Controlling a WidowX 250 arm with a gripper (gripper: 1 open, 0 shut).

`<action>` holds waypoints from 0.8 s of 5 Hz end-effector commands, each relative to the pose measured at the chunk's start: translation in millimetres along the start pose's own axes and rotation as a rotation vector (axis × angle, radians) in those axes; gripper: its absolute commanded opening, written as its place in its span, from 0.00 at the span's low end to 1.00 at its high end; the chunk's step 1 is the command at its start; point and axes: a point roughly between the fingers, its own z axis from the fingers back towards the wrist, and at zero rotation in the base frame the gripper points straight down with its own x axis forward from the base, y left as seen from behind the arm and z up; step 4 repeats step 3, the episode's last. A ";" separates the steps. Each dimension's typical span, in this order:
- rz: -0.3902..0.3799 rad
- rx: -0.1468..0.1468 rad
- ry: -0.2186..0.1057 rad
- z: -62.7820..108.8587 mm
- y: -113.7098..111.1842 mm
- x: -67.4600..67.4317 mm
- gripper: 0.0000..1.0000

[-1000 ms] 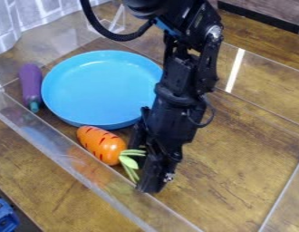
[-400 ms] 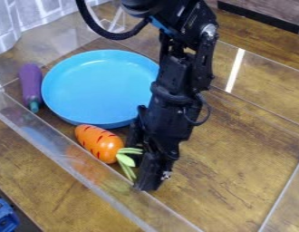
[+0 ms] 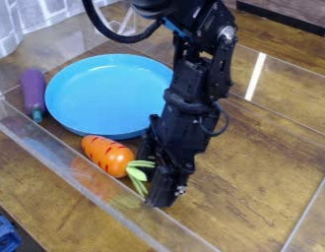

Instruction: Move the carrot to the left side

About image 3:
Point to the blue round plate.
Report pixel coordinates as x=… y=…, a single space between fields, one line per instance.
x=104 y=95

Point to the white patterned curtain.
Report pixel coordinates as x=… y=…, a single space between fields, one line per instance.
x=24 y=16

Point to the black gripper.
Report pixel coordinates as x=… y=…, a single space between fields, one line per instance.
x=175 y=137

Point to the dark wooden furniture edge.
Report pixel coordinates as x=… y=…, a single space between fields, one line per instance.
x=302 y=14

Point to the orange toy carrot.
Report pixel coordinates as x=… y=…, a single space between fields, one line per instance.
x=115 y=158

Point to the blue object at corner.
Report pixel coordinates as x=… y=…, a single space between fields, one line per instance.
x=9 y=236

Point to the purple toy eggplant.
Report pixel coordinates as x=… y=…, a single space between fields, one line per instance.
x=33 y=88

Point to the clear acrylic enclosure wall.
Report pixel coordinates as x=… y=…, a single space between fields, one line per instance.
x=255 y=197

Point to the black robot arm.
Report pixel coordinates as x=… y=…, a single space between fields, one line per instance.
x=203 y=27

